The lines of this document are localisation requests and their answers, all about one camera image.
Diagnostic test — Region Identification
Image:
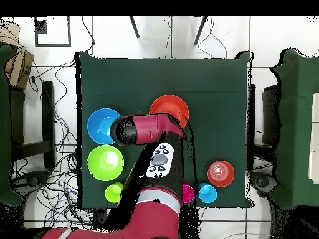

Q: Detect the dark green side tablecloth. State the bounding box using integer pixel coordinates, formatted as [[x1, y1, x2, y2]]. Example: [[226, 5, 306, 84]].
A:
[[0, 44, 24, 207], [270, 48, 319, 210]]

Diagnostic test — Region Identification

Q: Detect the large orange bowl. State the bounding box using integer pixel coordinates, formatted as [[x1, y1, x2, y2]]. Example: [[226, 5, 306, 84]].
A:
[[148, 95, 190, 129]]

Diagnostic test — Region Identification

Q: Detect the small orange bowl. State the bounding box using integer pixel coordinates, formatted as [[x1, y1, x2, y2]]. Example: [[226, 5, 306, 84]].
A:
[[207, 160, 235, 188]]

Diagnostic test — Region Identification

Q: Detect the black cable tangle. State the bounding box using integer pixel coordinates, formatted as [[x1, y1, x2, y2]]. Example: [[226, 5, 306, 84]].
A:
[[24, 59, 113, 232]]

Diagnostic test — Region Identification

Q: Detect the blue bowl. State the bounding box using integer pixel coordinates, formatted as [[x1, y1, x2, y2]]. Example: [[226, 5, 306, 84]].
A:
[[87, 107, 122, 146]]

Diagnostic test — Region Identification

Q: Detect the black bench frame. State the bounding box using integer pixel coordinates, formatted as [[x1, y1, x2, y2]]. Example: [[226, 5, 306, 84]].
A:
[[249, 83, 281, 172], [9, 80, 56, 170]]

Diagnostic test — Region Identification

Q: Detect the black power strip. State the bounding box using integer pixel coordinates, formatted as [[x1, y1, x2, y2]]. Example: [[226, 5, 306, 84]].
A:
[[93, 208, 108, 228]]

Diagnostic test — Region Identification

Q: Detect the black tripod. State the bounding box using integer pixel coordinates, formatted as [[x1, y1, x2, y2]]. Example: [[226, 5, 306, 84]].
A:
[[128, 16, 209, 46]]

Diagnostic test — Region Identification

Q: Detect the pink cup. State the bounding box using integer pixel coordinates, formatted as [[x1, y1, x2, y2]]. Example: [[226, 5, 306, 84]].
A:
[[182, 183, 196, 204]]

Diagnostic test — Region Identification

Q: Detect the lime green bowl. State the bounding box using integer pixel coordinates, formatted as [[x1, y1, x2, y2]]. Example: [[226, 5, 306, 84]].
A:
[[87, 144, 125, 182]]

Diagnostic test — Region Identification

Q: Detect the black square floor frame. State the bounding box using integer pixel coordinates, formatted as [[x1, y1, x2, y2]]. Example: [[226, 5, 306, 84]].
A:
[[34, 16, 72, 47]]

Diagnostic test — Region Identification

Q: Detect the blue cup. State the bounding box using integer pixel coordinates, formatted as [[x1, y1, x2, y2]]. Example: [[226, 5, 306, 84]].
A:
[[198, 182, 218, 204]]

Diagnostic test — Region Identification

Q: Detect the grey stand base with knob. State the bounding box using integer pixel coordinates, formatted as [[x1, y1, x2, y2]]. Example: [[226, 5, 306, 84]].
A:
[[11, 171, 52, 197]]

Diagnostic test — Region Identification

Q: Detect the lime green cup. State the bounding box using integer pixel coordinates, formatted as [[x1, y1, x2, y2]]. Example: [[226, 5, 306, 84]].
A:
[[105, 182, 125, 204]]

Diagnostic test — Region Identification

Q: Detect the grey chair base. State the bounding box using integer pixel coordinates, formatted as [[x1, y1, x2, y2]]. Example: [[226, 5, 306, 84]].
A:
[[250, 171, 279, 197]]

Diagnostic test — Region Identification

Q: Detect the cardboard box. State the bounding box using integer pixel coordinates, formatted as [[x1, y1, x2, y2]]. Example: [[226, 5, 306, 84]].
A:
[[0, 21, 35, 89]]

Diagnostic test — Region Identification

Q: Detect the white block stack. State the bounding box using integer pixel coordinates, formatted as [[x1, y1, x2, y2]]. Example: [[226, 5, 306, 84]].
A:
[[308, 92, 319, 185]]

